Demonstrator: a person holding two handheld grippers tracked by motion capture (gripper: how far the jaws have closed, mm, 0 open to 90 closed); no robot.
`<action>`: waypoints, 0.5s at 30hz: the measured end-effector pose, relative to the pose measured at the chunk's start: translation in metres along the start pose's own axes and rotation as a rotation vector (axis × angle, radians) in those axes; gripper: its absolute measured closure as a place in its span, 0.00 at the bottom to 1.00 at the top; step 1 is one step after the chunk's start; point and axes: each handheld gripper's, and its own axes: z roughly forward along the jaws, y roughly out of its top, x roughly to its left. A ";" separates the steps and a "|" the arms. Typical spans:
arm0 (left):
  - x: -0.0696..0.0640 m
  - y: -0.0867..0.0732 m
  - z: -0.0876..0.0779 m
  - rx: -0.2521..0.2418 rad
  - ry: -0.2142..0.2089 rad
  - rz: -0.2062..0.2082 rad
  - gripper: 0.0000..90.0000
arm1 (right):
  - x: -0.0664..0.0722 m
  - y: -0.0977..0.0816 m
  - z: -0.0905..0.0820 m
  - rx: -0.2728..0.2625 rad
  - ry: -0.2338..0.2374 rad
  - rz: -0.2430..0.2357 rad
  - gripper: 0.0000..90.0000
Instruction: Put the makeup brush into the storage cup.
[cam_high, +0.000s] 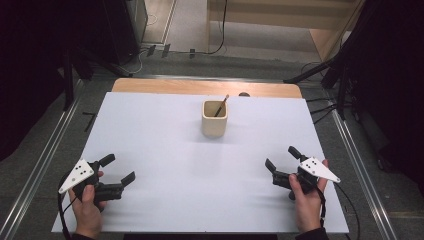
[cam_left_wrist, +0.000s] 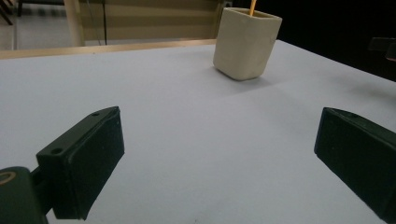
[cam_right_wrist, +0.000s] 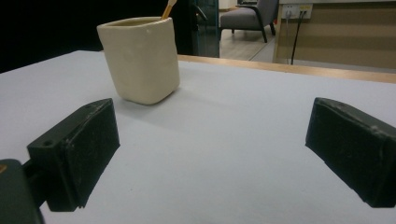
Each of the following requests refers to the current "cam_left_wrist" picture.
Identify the cream square pen holder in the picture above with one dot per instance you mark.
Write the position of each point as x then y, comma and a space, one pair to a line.
243, 46

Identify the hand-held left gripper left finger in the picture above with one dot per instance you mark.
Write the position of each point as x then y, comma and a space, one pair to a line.
87, 168

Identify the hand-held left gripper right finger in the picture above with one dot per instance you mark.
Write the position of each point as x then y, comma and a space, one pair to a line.
358, 155

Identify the light wooden shelf unit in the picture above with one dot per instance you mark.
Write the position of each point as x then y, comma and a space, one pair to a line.
149, 25

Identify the wooden table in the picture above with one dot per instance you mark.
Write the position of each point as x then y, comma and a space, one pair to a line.
93, 49

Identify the dark pencil with orange end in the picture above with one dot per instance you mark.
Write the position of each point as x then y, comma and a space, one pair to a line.
252, 7

